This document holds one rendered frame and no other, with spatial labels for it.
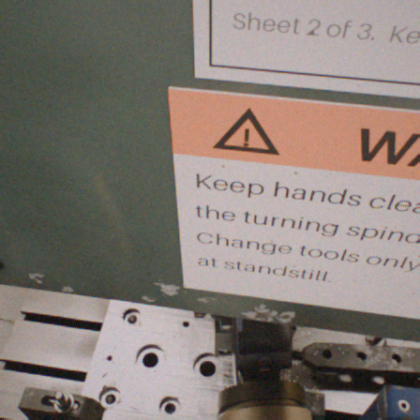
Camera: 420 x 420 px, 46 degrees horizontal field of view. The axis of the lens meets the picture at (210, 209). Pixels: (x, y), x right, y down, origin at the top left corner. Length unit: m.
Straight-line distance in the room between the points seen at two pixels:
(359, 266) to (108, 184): 0.10
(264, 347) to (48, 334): 0.68
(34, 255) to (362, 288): 0.14
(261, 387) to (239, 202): 0.25
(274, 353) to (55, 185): 0.27
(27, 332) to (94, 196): 0.87
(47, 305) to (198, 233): 0.89
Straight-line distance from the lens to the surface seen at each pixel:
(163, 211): 0.18
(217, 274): 0.20
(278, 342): 0.40
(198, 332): 0.88
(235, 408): 0.40
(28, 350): 1.03
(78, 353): 0.99
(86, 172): 0.17
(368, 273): 0.19
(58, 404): 0.83
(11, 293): 1.38
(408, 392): 0.63
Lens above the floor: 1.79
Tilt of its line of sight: 51 degrees down
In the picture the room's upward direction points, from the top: straight up
